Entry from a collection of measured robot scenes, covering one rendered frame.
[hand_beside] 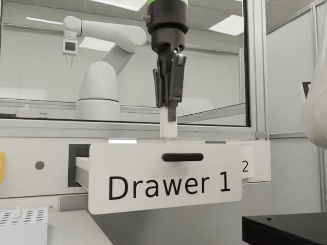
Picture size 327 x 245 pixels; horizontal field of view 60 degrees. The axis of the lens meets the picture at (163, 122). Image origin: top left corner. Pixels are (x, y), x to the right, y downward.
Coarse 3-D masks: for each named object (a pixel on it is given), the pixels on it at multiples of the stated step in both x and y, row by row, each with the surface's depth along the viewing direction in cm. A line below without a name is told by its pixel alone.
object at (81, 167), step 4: (76, 160) 75; (80, 160) 68; (84, 160) 62; (88, 160) 58; (76, 164) 74; (80, 164) 68; (84, 164) 62; (88, 164) 58; (76, 168) 72; (80, 168) 66; (84, 168) 62; (88, 168) 57; (76, 172) 72; (80, 172) 66; (84, 172) 60; (88, 172) 56; (76, 176) 72; (80, 176) 65; (84, 176) 60; (88, 176) 56; (76, 180) 73; (80, 180) 65; (84, 180) 60; (88, 180) 55; (84, 184) 60; (88, 184) 55; (88, 188) 55
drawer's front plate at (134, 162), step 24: (96, 144) 44; (120, 144) 46; (144, 144) 48; (168, 144) 49; (192, 144) 51; (216, 144) 53; (96, 168) 44; (120, 168) 46; (144, 168) 47; (168, 168) 49; (192, 168) 51; (216, 168) 53; (240, 168) 55; (96, 192) 44; (120, 192) 45; (144, 192) 47; (216, 192) 53; (240, 192) 55
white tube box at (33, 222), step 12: (0, 216) 52; (24, 216) 52; (36, 216) 52; (0, 228) 44; (12, 228) 45; (24, 228) 46; (36, 228) 46; (0, 240) 44; (12, 240) 45; (24, 240) 46; (36, 240) 46
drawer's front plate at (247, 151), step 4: (244, 148) 96; (248, 148) 96; (252, 148) 97; (244, 152) 96; (248, 152) 96; (252, 152) 97; (244, 156) 96; (248, 156) 96; (252, 156) 97; (248, 160) 96; (252, 160) 97; (244, 164) 95; (248, 164) 96; (252, 164) 97; (248, 168) 96; (252, 168) 96; (244, 172) 95; (248, 172) 96; (252, 172) 96; (244, 176) 95; (248, 176) 96; (252, 176) 96
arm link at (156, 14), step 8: (160, 0) 60; (168, 0) 60; (176, 0) 60; (152, 8) 61; (160, 8) 60; (168, 8) 60; (176, 8) 60; (184, 8) 61; (144, 16) 61; (152, 16) 61; (160, 16) 60; (168, 16) 59; (176, 16) 60; (184, 16) 61; (152, 24) 61; (160, 24) 60; (168, 24) 60; (176, 24) 60; (184, 24) 61; (152, 32) 64; (184, 32) 64
